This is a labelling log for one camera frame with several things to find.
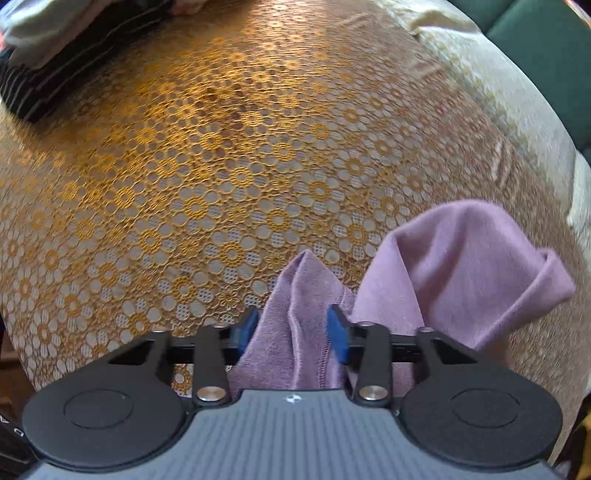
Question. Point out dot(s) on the cream sofa seat cover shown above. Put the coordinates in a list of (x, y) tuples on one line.
[(485, 83)]

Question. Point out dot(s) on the grey folded garment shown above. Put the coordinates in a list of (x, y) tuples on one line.
[(69, 23)]

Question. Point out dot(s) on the purple fleece pants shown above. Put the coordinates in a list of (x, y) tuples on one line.
[(461, 277)]

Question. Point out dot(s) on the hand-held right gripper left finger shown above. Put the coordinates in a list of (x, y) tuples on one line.
[(249, 328)]

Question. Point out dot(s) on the green sofa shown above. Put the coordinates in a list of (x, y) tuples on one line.
[(545, 41)]

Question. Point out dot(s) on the dark striped garment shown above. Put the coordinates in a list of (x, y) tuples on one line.
[(27, 97)]

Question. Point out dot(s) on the golden lace tablecloth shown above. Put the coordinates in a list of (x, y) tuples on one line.
[(184, 184)]

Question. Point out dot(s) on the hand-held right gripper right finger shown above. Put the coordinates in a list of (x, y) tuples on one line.
[(337, 334)]

